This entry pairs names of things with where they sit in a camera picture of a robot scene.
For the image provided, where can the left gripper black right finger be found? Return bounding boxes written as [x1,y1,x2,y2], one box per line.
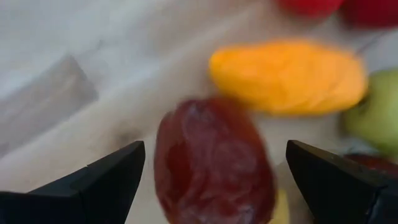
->
[285,139,398,224]

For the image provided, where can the dark red toy apple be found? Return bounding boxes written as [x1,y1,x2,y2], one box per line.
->
[343,154,398,180]

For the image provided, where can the yellow toy pear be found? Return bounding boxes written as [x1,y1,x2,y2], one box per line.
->
[269,188,290,224]

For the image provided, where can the green toy apple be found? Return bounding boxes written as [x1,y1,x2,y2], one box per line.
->
[340,68,398,156]

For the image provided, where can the maroon oval toy fruit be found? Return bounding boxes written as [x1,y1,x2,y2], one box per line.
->
[154,96,277,224]

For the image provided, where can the small red toy fruit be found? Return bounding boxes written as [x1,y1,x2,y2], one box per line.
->
[341,0,398,29]

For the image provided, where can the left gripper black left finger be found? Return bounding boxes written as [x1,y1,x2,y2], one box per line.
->
[0,140,146,224]

